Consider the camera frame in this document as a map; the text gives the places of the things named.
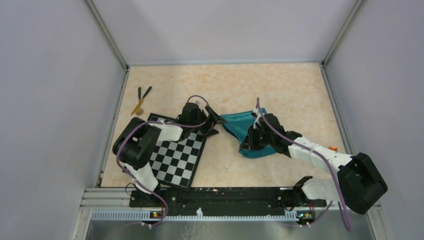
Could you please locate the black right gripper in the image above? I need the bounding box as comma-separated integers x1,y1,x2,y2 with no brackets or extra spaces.
240,125,274,151

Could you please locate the aluminium front rail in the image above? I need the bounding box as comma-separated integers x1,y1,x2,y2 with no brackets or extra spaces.
71,187,393,240

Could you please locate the green handled gold spoon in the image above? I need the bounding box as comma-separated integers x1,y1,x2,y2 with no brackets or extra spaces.
134,86,153,116

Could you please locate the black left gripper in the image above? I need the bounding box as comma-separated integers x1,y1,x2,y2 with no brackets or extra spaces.
189,104,227,138

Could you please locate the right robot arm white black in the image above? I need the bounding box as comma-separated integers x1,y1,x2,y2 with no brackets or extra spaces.
240,112,388,215

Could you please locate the teal cloth napkin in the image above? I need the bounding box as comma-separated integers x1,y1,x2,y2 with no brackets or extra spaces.
221,110,277,159

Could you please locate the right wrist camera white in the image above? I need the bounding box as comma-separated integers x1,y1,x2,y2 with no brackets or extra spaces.
251,107,262,129

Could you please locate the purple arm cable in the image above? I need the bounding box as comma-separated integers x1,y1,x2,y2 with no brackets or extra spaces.
115,95,211,229
255,96,353,233

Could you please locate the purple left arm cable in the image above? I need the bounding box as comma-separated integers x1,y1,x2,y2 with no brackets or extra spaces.
115,95,211,229

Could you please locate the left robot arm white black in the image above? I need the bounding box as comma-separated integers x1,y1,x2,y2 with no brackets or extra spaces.
112,102,227,207

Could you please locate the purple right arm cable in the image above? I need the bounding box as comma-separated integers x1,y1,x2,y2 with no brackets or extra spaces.
255,96,353,233

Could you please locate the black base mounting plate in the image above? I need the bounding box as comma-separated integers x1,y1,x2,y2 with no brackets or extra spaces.
129,187,327,208

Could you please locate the black white checkerboard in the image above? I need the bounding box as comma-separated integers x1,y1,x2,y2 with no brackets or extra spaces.
150,131,206,192

